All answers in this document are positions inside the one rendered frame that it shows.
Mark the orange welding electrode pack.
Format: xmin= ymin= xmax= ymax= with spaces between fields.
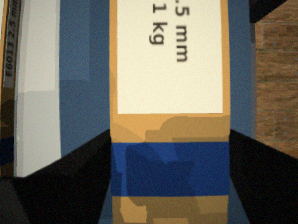
xmin=110 ymin=0 xmax=230 ymax=224

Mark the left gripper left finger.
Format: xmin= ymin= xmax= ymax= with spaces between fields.
xmin=0 ymin=129 xmax=111 ymax=224

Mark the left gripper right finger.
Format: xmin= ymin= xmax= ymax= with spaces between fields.
xmin=229 ymin=129 xmax=298 ymax=224

